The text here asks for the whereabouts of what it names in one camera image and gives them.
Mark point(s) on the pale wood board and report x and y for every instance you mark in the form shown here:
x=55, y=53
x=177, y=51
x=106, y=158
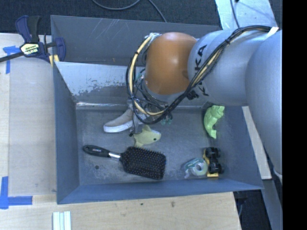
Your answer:
x=31, y=128

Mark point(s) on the yellow-green plush fish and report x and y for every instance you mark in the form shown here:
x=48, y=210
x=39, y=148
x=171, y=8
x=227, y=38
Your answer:
x=146, y=138

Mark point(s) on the black hairbrush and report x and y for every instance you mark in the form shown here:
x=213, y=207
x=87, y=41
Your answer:
x=144, y=162

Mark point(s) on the clear tape dispenser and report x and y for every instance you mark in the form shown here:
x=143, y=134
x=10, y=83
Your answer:
x=197, y=168

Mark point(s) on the beige shoe with white sole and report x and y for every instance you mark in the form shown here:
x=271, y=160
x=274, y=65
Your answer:
x=117, y=124

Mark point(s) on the green toy turtle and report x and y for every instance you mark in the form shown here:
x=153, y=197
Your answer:
x=211, y=120

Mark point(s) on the grey metal bin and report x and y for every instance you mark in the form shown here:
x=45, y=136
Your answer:
x=182, y=142

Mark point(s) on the yellow toy truck black wheels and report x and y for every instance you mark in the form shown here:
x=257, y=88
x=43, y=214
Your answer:
x=213, y=163

